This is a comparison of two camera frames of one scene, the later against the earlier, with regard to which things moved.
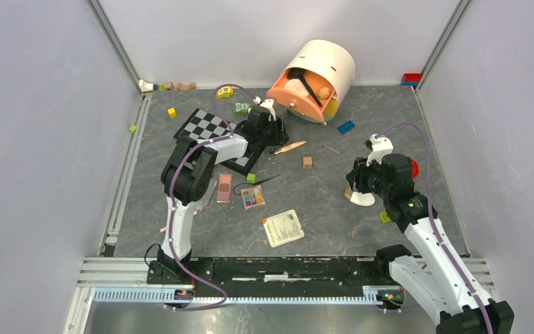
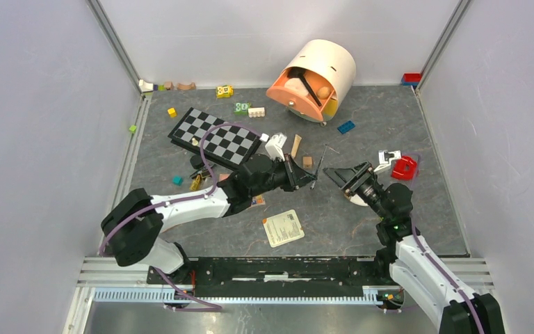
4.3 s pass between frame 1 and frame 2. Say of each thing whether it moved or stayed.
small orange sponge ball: stayed
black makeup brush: stayed
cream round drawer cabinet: stayed
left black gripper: moved
